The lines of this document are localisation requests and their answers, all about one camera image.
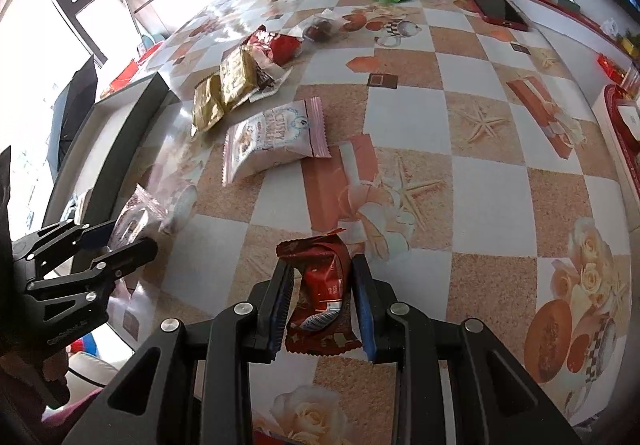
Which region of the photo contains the person's left forearm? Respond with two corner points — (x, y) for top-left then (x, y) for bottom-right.
(0, 395), (103, 445)

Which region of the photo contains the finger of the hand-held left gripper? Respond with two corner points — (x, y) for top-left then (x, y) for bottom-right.
(11, 219), (119, 272)
(25, 237), (159, 343)

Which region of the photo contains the clear pink snack packet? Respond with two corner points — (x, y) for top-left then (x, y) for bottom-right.
(107, 184), (168, 251)

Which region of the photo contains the white cabinet with red top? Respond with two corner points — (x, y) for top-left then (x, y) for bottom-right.
(487, 0), (640, 98)

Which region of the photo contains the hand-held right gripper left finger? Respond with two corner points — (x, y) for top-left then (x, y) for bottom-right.
(62, 257), (296, 445)

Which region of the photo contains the red smartphone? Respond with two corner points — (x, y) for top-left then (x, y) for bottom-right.
(467, 0), (530, 32)

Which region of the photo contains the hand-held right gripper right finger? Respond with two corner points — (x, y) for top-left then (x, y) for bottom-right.
(350, 252), (583, 445)

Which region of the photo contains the clear dark snack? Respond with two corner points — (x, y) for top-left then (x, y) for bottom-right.
(300, 10), (352, 44)

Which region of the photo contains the dark cloth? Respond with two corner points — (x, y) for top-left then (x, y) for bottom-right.
(52, 56), (99, 172)

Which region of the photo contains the dark green cardboard box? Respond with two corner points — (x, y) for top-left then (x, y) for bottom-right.
(42, 70), (174, 246)

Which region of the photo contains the person's left hand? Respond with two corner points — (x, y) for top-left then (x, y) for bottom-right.
(0, 345), (68, 421)

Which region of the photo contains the white and brown snack packet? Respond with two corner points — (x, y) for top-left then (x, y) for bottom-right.
(247, 52), (294, 102)

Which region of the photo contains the pink and white snack packet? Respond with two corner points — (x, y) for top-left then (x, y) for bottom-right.
(221, 96), (332, 186)

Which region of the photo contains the dark red snack packet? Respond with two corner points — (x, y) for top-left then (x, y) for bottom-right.
(276, 234), (363, 355)

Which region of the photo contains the shiny red snack packet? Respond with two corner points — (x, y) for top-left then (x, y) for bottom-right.
(241, 25), (304, 68)

